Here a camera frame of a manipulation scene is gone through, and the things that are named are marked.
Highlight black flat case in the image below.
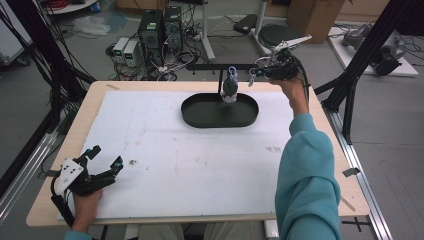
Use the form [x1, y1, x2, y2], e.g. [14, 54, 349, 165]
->
[233, 13, 258, 35]

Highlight brown cardboard box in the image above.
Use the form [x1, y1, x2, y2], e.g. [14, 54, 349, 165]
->
[287, 0, 346, 44]

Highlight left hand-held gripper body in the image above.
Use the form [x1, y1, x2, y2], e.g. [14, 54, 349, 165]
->
[49, 156, 118, 201]

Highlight thin wooden stick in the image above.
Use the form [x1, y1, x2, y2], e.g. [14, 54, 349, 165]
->
[339, 196, 356, 213]

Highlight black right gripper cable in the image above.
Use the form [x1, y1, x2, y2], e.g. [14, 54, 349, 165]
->
[291, 54, 311, 104]

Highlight person's left hand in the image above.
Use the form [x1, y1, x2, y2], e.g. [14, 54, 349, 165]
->
[70, 188, 104, 233]

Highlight black metal frame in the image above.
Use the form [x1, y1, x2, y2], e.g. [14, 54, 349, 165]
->
[0, 0, 97, 198]
[314, 0, 424, 145]

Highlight black round stool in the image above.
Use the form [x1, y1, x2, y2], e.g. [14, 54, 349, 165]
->
[251, 23, 302, 68]

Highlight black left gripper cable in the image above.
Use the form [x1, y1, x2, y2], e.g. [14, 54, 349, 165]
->
[49, 174, 77, 230]

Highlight white board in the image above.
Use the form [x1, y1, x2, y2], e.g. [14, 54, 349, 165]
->
[328, 26, 420, 78]

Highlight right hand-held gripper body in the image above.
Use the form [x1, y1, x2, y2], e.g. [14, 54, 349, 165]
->
[263, 34, 313, 82]

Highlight black plush toy keychain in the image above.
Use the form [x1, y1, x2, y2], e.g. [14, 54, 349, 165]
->
[220, 65, 240, 104]

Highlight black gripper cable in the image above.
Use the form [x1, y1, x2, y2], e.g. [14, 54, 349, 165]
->
[49, 174, 77, 230]
[291, 54, 311, 104]

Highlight white round table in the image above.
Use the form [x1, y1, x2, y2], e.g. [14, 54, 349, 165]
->
[43, 0, 100, 15]

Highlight white foam mat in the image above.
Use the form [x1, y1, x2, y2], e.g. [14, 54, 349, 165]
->
[56, 90, 294, 222]

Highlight white metal table leg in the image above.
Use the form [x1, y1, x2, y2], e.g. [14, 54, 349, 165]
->
[199, 0, 216, 62]
[251, 0, 272, 56]

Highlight black tape piece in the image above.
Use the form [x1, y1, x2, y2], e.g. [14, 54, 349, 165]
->
[342, 167, 362, 178]

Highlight person's right hand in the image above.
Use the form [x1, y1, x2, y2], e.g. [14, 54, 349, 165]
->
[269, 76, 309, 104]

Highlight person's legs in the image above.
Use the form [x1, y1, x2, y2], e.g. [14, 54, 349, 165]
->
[137, 220, 252, 240]

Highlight black hook rack with tray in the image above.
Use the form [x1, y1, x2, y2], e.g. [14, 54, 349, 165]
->
[180, 63, 260, 129]

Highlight clear plastic bag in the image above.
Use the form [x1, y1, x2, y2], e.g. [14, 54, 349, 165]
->
[71, 15, 111, 37]

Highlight black computer tower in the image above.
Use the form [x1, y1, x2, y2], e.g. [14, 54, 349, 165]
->
[163, 5, 184, 53]
[138, 9, 165, 66]

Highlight white power supply unit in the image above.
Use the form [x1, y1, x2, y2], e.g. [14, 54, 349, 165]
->
[112, 36, 130, 64]
[123, 39, 140, 68]

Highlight grey machine parts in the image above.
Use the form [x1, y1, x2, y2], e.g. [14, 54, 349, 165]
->
[342, 23, 407, 76]

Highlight silver aluminium rail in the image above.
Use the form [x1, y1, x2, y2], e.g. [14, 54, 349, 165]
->
[324, 108, 395, 240]
[0, 131, 60, 225]

